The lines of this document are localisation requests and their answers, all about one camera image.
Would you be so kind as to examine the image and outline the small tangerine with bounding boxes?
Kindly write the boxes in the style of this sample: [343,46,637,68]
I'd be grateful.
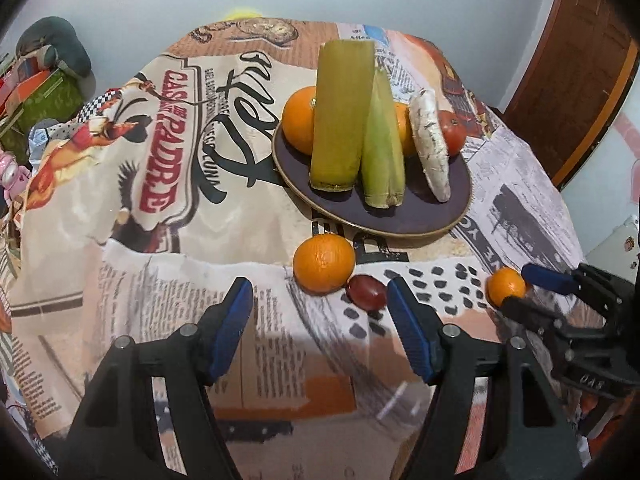
[293,233,356,295]
[486,266,527,308]

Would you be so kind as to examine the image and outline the dark red grape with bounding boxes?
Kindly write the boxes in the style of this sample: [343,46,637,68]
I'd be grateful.
[346,274,387,312]

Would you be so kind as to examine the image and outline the red tomato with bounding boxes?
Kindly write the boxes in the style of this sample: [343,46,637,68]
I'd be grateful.
[438,110,466,157]

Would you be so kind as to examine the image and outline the large plain orange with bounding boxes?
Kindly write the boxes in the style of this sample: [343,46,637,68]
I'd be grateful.
[394,102,416,158]

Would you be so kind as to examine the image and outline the large orange with sticker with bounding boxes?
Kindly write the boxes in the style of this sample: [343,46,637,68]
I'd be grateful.
[281,86,316,156]

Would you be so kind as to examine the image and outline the white sliding wardrobe door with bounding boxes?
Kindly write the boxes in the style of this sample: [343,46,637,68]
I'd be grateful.
[562,80,639,281]

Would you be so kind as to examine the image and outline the dark purple plate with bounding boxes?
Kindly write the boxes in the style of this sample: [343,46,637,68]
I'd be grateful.
[272,129,472,238]

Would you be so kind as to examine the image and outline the printed newspaper pattern tablecloth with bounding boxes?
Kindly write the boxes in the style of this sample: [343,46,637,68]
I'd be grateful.
[1,18,582,479]

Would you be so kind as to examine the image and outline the brown wooden door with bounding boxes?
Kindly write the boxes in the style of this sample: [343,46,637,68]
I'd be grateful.
[504,0,639,188]

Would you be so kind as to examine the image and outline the pink rabbit toy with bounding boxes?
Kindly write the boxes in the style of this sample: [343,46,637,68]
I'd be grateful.
[0,151,32,206]

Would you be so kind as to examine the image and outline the green storage box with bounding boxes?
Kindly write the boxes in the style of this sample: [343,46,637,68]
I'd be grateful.
[1,70,84,157]

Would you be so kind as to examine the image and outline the grey plush toy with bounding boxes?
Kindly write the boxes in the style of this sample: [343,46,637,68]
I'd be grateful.
[15,16,91,79]

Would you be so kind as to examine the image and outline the yellow foam tube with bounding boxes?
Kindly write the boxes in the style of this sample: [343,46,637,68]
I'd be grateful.
[222,8,262,21]

